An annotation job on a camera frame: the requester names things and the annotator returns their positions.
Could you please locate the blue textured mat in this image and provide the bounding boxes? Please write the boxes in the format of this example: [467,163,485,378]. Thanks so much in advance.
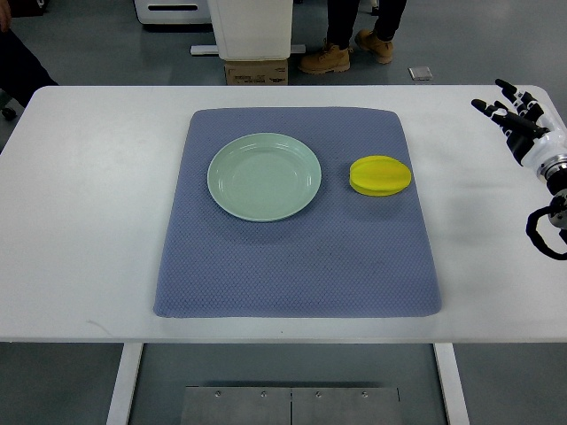
[154,107,442,318]

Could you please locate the grey floor plate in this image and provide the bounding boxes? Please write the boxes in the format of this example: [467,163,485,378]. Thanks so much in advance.
[408,66,433,81]

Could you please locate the cardboard box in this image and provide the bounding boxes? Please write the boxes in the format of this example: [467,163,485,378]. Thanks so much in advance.
[224,59,288,86]

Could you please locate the left tan work boot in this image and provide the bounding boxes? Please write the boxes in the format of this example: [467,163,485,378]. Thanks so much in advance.
[298,40,350,74]

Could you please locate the pale green plate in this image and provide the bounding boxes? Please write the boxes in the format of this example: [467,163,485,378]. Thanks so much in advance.
[206,133,322,222]

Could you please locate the white cabinet with black slot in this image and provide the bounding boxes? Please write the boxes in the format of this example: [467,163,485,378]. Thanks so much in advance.
[133,0,211,25]

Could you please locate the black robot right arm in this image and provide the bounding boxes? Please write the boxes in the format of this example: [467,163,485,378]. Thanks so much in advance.
[525,154,566,261]

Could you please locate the right white table leg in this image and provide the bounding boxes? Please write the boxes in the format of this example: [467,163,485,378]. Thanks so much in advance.
[433,343,470,425]

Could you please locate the right tan work boot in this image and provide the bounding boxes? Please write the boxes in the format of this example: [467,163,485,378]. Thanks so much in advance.
[355,29,393,65]

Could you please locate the white table leg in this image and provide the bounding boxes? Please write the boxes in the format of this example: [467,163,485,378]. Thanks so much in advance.
[106,343,144,425]
[433,343,470,425]

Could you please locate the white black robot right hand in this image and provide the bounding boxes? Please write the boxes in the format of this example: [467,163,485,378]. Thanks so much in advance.
[471,79,566,176]

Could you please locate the left white table leg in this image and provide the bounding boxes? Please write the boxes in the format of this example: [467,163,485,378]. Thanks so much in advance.
[106,343,144,425]

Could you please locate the tan work boot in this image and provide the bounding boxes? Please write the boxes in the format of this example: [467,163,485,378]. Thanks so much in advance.
[355,29,393,65]
[298,40,350,74]

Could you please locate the person's dark trouser legs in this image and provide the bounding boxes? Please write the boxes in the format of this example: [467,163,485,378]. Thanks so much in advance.
[326,0,407,49]

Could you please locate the person in dark clothes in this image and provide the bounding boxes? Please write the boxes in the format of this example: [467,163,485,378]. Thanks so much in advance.
[1,0,58,108]

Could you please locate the black caster wheel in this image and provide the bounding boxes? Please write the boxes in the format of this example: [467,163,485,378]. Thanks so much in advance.
[1,107,17,120]

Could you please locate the yellow starfruit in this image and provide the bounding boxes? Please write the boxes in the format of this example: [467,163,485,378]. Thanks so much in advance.
[349,155,412,197]

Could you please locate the white pedestal column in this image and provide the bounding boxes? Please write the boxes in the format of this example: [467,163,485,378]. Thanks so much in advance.
[207,0,293,61]

